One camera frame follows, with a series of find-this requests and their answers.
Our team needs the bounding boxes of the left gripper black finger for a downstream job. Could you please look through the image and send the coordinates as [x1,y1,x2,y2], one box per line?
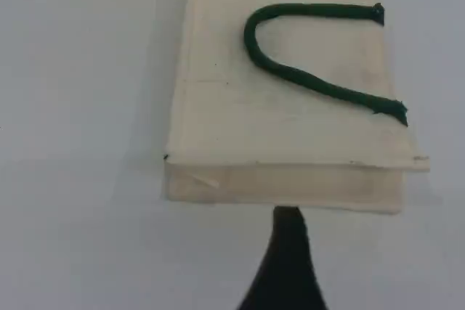
[235,206,331,310]

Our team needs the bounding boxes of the white canvas bag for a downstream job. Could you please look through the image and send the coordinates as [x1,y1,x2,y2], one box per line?
[162,0,432,216]

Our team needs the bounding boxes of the green rope bag handle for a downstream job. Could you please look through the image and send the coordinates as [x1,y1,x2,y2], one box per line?
[243,2,409,129]

